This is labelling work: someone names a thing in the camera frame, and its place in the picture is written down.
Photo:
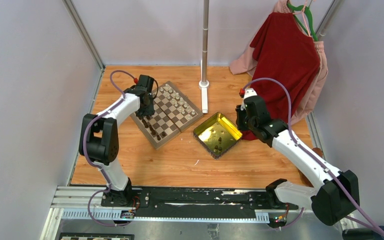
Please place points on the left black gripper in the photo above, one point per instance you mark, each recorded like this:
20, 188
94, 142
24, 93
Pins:
149, 111

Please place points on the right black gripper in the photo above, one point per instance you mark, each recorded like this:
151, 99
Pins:
240, 113

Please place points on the wooden folding chess board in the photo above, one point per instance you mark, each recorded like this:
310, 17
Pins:
174, 114

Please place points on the gold metal tray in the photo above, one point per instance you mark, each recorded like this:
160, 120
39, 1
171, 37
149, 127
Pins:
217, 135

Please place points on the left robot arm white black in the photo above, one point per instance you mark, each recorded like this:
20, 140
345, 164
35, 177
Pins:
99, 138

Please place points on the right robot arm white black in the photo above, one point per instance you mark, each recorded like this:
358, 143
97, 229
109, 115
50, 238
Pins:
333, 194

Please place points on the dark chess rook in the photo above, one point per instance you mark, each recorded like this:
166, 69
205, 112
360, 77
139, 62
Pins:
163, 134

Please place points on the white stand base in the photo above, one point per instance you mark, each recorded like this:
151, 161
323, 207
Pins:
204, 96

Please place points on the red shirt on hanger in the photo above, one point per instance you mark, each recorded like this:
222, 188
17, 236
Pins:
286, 64

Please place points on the brown crumpled cloth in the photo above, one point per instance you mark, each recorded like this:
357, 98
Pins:
318, 151

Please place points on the grey metal stand pole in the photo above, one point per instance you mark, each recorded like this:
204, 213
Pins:
205, 33

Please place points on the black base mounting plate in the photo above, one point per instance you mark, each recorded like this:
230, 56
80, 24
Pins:
201, 203

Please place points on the green clothes hanger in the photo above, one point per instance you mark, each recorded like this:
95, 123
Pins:
304, 18

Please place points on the dark blue bottle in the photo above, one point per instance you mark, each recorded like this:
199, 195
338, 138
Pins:
361, 234

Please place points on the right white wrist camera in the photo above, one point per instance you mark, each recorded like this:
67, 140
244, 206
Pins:
245, 93

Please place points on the aluminium rail frame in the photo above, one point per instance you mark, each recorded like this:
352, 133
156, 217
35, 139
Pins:
76, 214

